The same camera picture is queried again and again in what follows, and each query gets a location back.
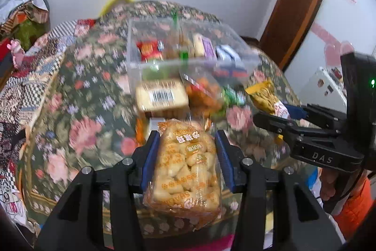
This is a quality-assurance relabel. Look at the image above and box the purple bread pack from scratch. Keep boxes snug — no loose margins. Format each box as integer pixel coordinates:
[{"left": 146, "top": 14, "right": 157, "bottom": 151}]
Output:
[{"left": 192, "top": 33, "right": 217, "bottom": 59}]

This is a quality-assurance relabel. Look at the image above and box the right hand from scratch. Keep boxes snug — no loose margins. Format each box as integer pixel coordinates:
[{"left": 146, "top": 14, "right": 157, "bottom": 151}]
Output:
[{"left": 320, "top": 168, "right": 340, "bottom": 201}]

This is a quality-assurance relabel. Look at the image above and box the green pea snack bag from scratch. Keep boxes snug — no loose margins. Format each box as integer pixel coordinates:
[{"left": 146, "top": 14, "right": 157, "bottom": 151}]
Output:
[{"left": 222, "top": 86, "right": 246, "bottom": 106}]

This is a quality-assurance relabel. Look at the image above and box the patchwork quilt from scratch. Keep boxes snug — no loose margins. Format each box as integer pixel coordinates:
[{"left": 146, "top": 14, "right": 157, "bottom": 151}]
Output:
[{"left": 0, "top": 18, "right": 96, "bottom": 210}]

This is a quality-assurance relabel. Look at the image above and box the pile of clothes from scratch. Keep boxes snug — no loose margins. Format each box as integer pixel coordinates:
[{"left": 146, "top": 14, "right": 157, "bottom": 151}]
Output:
[{"left": 1, "top": 0, "right": 50, "bottom": 51}]

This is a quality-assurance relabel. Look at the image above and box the brown wooden wardrobe frame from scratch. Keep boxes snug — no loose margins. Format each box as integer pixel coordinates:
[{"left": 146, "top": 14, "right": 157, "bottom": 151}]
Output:
[{"left": 242, "top": 0, "right": 322, "bottom": 71}]

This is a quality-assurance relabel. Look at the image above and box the pink plush toy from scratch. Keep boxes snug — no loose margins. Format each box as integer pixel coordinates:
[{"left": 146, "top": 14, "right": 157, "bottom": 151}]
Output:
[{"left": 7, "top": 40, "right": 25, "bottom": 69}]

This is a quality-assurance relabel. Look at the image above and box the clear plastic storage bin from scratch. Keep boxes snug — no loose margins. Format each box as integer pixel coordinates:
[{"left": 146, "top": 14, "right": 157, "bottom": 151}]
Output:
[{"left": 126, "top": 18, "right": 261, "bottom": 92}]

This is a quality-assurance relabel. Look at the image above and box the red ramen snack packet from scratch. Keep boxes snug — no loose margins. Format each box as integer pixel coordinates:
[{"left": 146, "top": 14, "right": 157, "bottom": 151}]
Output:
[{"left": 136, "top": 40, "right": 164, "bottom": 62}]

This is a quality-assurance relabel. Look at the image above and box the orange biscuit bag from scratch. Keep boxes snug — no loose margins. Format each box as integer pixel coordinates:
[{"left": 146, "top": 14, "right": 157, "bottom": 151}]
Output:
[{"left": 143, "top": 119, "right": 222, "bottom": 227}]

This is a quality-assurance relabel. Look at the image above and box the floral green bedspread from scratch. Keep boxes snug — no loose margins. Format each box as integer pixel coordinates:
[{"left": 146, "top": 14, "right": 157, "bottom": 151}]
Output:
[{"left": 19, "top": 1, "right": 300, "bottom": 226}]

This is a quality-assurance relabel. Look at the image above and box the white wardrobe door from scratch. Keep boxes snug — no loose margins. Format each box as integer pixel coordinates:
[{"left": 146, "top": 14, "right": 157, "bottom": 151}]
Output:
[{"left": 285, "top": 0, "right": 375, "bottom": 112}]

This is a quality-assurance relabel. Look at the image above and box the yellow snack packet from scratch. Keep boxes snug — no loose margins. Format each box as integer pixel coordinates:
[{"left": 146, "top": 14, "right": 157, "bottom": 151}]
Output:
[{"left": 245, "top": 80, "right": 290, "bottom": 119}]

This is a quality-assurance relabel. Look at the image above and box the beige barcode cracker pack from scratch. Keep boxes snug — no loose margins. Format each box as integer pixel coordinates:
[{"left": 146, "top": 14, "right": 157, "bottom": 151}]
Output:
[{"left": 135, "top": 78, "right": 189, "bottom": 119}]

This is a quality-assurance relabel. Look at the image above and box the orange snack bag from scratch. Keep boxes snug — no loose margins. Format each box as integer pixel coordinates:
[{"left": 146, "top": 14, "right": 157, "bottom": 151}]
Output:
[{"left": 180, "top": 68, "right": 224, "bottom": 117}]

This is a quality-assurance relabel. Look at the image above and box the white blue snack packet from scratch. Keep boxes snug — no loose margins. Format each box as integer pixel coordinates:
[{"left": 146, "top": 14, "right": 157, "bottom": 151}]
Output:
[{"left": 215, "top": 44, "right": 244, "bottom": 68}]

